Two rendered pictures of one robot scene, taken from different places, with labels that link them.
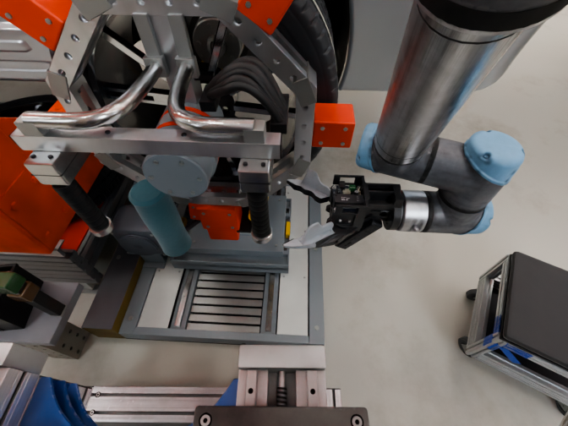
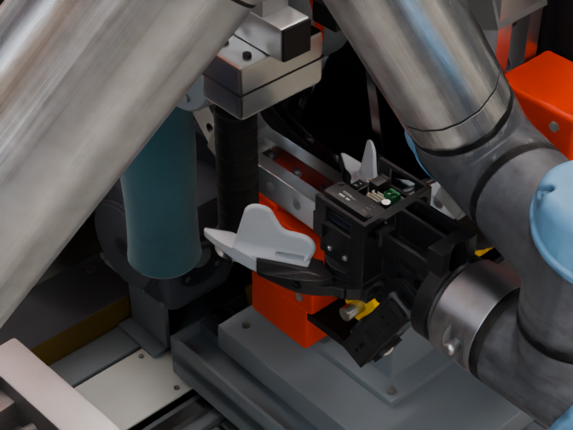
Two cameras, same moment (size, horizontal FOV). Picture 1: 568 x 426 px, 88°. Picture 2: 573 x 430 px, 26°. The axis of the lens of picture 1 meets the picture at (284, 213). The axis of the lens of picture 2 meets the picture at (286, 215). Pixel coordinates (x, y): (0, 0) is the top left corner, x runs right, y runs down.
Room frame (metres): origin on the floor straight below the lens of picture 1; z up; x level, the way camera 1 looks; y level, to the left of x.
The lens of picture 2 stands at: (-0.23, -0.58, 1.46)
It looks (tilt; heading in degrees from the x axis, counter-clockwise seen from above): 39 degrees down; 45
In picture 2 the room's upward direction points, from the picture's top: straight up
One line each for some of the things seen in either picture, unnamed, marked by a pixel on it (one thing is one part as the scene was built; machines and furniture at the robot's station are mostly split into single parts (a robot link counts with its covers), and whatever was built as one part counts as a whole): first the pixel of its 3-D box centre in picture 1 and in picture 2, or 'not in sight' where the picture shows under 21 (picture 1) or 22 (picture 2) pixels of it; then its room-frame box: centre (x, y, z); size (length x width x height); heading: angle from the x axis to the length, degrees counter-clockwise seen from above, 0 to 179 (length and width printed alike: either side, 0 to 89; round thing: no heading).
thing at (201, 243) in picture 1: (236, 206); (393, 298); (0.75, 0.20, 0.32); 0.40 x 0.30 x 0.28; 87
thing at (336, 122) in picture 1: (331, 125); (554, 117); (0.57, -0.11, 0.85); 0.09 x 0.08 x 0.07; 87
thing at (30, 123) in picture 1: (90, 73); not in sight; (0.46, 0.31, 1.03); 0.19 x 0.18 x 0.11; 177
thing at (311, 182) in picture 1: (310, 182); (366, 171); (0.39, -0.05, 0.85); 0.09 x 0.03 x 0.06; 51
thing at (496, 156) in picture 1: (466, 169); (571, 243); (0.32, -0.28, 0.95); 0.11 x 0.08 x 0.11; 68
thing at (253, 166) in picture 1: (257, 163); (262, 62); (0.36, 0.04, 0.93); 0.09 x 0.05 x 0.05; 177
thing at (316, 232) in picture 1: (310, 233); (257, 232); (0.27, -0.04, 0.85); 0.09 x 0.03 x 0.06; 123
